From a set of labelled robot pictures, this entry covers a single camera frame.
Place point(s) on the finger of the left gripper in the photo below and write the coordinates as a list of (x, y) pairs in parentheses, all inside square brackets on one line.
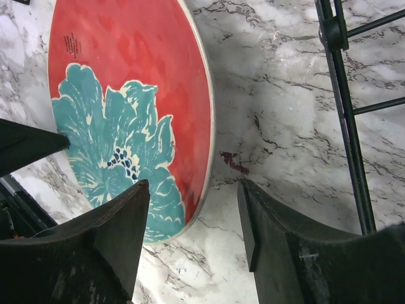
[(22, 145)]

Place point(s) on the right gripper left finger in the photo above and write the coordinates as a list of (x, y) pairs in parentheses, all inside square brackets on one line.
[(92, 258)]

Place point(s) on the red plate teal flower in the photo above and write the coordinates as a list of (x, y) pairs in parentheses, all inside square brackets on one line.
[(131, 89)]

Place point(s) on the black wire dish rack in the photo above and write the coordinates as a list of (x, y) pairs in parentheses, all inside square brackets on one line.
[(334, 36)]

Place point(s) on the black mounting rail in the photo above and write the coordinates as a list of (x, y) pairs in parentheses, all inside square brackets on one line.
[(21, 215)]

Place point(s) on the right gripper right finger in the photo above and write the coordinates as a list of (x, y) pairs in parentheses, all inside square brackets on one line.
[(296, 259)]

